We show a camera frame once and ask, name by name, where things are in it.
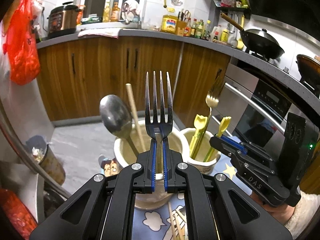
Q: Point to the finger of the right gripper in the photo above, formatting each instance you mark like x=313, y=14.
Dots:
x=238, y=145

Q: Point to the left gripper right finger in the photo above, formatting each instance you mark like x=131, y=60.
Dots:
x=173, y=181

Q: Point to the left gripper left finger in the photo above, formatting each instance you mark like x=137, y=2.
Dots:
x=145, y=182

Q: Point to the gold metal fork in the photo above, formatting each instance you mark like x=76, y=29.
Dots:
x=212, y=100

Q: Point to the wooden chopstick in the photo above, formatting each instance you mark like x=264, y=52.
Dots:
x=178, y=226
x=172, y=222
x=134, y=113

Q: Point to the silver metal fork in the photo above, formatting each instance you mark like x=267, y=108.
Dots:
x=155, y=122

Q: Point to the silver metal spoon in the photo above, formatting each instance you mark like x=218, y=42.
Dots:
x=117, y=118

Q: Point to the yellow tulip plastic spoon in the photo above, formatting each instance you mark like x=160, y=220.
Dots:
x=200, y=124

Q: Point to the wooden kitchen cabinet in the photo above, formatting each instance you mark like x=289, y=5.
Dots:
x=76, y=74

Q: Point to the right hand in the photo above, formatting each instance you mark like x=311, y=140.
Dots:
x=282, y=213

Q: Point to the blue cartoon cloth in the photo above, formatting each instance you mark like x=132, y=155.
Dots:
x=152, y=219

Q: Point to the stainless oven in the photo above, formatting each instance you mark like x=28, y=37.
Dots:
x=259, y=108

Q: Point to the black wok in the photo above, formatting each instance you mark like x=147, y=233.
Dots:
x=258, y=41

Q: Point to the trash bin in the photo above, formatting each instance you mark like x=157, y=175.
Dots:
x=39, y=149

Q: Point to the metal shelf rack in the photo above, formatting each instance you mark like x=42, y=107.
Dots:
x=27, y=179

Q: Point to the red plastic bag lower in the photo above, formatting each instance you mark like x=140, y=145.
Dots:
x=17, y=213

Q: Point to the red plastic bag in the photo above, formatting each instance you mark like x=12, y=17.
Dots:
x=20, y=45
x=17, y=213

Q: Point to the yellow oil container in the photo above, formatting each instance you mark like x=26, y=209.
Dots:
x=168, y=24

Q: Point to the white dish towel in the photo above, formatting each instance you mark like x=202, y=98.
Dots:
x=104, y=32

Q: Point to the electric pressure cooker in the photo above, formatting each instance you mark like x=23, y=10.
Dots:
x=62, y=20

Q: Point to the red plastic bag upper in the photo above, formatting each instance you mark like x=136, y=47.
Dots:
x=20, y=45

